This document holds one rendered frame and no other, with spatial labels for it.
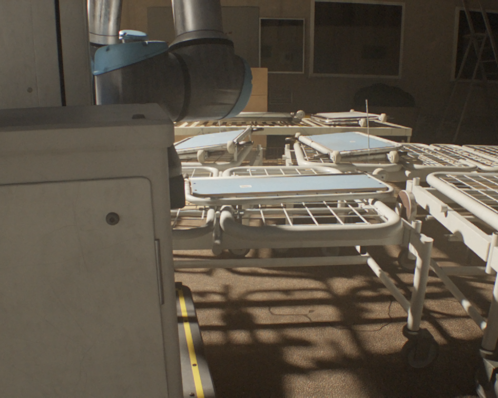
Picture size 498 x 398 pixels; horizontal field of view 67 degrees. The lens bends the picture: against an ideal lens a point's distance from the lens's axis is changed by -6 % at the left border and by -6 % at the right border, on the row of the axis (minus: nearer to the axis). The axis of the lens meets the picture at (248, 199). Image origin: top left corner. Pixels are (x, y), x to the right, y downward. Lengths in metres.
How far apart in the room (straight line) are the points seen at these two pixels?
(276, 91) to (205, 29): 6.40
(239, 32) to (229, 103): 6.40
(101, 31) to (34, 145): 0.86
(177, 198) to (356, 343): 0.93
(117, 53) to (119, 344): 0.59
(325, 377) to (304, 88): 6.42
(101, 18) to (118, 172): 0.86
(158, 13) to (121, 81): 6.65
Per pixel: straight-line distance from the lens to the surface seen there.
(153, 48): 0.81
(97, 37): 1.12
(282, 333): 1.53
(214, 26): 0.94
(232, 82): 0.90
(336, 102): 7.53
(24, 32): 0.72
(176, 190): 0.82
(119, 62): 0.80
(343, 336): 1.54
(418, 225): 1.27
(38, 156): 0.28
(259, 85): 4.92
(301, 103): 7.39
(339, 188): 1.41
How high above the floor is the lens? 0.86
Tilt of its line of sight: 15 degrees down
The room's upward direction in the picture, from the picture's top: straight up
